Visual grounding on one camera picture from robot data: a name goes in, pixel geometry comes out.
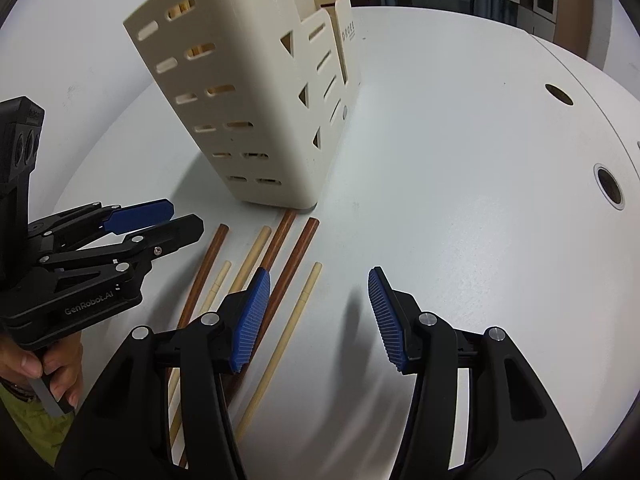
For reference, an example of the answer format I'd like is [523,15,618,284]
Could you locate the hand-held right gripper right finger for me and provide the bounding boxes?
[367,266,584,480]

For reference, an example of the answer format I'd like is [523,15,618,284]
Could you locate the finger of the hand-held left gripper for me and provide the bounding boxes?
[36,213,205,279]
[29,198,175,247]

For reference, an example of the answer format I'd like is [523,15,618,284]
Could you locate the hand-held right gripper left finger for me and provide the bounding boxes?
[55,266,272,480]

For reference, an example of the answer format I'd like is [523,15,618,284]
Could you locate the light bamboo chopstick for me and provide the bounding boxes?
[167,260,233,466]
[229,226,272,295]
[235,261,323,440]

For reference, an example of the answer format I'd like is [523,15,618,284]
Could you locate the dark brown wooden chopstick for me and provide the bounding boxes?
[262,209,299,273]
[227,217,321,406]
[176,223,231,330]

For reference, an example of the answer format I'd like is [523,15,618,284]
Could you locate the cream slotted utensil holder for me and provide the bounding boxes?
[123,0,362,209]

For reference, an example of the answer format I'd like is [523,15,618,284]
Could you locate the person's left hand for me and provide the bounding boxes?
[0,331,84,407]

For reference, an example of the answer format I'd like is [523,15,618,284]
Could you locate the person's green clothing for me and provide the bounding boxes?
[0,385,76,467]

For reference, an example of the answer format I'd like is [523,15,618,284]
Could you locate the table cable grommet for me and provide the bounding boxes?
[593,162,626,211]

